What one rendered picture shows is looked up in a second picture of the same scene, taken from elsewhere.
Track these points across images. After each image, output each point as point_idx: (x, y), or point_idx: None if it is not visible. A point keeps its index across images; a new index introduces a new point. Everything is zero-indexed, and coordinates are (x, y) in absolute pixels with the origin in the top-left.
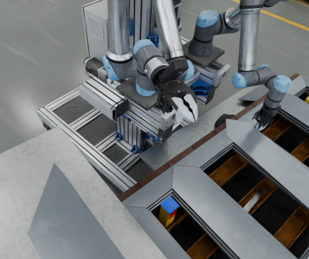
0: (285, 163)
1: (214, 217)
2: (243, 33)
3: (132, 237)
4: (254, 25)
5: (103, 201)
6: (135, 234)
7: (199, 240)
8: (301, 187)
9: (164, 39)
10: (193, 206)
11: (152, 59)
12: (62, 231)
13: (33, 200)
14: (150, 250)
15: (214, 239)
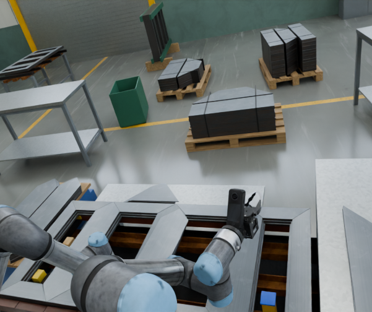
0: (150, 254)
1: (244, 269)
2: (69, 257)
3: (332, 267)
4: (62, 243)
5: (335, 306)
6: (327, 267)
7: (262, 286)
8: (169, 237)
9: (171, 270)
10: (249, 287)
11: (226, 239)
12: None
13: None
14: (325, 252)
15: (259, 264)
